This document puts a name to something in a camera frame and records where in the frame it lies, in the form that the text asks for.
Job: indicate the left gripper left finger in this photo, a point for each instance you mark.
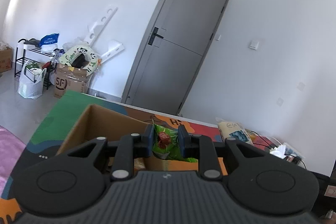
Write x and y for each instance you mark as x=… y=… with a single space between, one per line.
x=128 y=148

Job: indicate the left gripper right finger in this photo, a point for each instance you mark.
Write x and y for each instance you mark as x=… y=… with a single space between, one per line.
x=200 y=147

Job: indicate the green red snack packet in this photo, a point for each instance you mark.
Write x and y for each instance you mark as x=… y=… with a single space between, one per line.
x=166 y=146

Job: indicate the white blue snack packet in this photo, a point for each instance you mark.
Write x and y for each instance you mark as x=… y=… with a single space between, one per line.
x=229 y=129

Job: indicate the grey room door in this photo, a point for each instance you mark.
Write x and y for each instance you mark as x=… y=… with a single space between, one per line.
x=171 y=53

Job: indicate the open cardboard box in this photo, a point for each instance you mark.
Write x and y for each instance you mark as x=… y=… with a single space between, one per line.
x=97 y=121

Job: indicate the green tissue box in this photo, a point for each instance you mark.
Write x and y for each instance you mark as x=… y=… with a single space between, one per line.
x=279 y=151

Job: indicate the colourful cartoon table mat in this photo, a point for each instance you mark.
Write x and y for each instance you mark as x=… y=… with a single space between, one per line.
x=77 y=118

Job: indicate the SF cardboard box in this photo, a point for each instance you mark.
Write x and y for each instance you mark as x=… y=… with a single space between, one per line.
x=70 y=78

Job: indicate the short white foam board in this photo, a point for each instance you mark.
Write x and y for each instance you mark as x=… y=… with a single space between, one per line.
x=114 y=48

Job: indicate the panda toilet seat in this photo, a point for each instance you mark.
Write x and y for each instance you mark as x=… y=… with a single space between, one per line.
x=80 y=57

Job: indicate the white plastic shopping bag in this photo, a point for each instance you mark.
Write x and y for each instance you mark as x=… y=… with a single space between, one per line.
x=31 y=80

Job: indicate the tall white foam board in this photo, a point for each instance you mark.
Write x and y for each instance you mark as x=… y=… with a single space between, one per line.
x=99 y=24

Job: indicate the pink blanket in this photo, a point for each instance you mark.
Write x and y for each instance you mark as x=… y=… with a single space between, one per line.
x=10 y=150

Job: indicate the blue white bag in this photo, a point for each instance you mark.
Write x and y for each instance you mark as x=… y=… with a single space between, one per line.
x=49 y=43

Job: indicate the black metal shoe rack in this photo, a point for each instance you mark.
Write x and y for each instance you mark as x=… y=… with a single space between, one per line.
x=32 y=54

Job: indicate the small orange cardboard box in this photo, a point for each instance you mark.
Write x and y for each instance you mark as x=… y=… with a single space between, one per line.
x=6 y=56

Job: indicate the white wall switch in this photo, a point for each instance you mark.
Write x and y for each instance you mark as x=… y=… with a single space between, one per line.
x=254 y=44

